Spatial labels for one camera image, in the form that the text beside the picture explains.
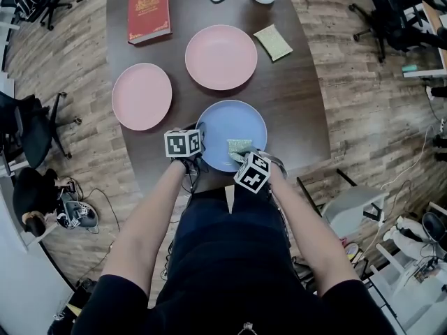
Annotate person's left forearm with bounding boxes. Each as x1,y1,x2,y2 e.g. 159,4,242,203
101,158,189,296

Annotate person's black clothing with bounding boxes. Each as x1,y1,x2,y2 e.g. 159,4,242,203
71,185,399,335

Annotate green patterned sponge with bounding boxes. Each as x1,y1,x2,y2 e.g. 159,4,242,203
226,137,254,163

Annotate person's right forearm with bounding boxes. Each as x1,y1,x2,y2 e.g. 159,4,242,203
268,165,360,296

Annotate blue plate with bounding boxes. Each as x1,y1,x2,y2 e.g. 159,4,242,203
195,99,268,173

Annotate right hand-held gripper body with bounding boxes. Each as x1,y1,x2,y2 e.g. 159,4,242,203
233,151,289,196

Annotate red hardcover book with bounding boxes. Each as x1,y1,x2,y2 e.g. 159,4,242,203
127,0,173,45

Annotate pink plate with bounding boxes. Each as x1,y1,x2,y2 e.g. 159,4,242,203
111,62,173,131
184,24,258,91

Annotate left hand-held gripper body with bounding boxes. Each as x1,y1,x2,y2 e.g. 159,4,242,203
163,128,204,160

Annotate grey domed backpack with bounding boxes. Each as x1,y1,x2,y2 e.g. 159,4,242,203
55,199,99,232

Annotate wooden desk white legs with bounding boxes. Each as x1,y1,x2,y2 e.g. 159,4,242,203
403,1,447,80

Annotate black backpack white stripes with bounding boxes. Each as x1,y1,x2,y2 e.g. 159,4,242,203
15,0,48,19

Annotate yellow green sponge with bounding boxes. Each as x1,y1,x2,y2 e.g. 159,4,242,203
253,24,293,62

